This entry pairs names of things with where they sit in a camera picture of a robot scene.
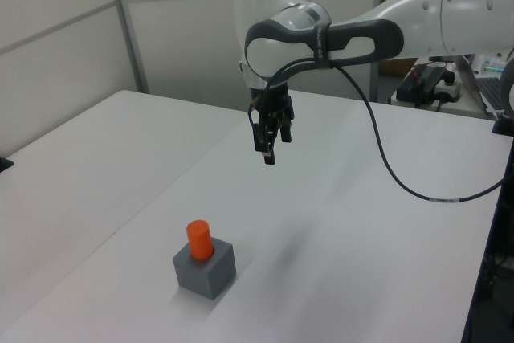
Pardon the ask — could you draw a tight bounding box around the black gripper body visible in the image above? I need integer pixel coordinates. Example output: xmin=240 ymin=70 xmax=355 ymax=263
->
xmin=251 ymin=83 xmax=296 ymax=118

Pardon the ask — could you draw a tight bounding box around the orange cylinder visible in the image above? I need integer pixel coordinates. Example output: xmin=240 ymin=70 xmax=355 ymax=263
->
xmin=186 ymin=219 xmax=214 ymax=260

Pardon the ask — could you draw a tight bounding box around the grey block with hole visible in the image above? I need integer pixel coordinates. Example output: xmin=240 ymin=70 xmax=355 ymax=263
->
xmin=172 ymin=240 xmax=236 ymax=300

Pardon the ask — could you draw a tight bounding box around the brown cardboard box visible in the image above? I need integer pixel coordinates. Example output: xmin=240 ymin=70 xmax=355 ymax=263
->
xmin=379 ymin=57 xmax=419 ymax=76

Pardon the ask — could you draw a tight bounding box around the black power adapter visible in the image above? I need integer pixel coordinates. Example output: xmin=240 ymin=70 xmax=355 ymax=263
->
xmin=400 ymin=63 xmax=447 ymax=98

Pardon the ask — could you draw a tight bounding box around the white emergency stop box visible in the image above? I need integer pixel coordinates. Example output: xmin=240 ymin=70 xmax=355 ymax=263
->
xmin=434 ymin=72 xmax=463 ymax=104

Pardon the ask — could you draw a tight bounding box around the white desk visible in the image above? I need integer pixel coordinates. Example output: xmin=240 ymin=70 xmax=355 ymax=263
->
xmin=388 ymin=88 xmax=501 ymax=120

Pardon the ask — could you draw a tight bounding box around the grey laptop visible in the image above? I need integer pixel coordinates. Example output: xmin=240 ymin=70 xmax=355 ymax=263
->
xmin=452 ymin=53 xmax=504 ymax=116

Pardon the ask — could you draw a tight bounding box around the black cable strap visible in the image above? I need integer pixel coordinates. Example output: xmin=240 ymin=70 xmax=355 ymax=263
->
xmin=308 ymin=13 xmax=335 ymax=70

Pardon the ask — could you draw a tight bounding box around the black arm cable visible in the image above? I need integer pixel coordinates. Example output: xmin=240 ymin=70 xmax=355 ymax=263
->
xmin=247 ymin=57 xmax=505 ymax=204

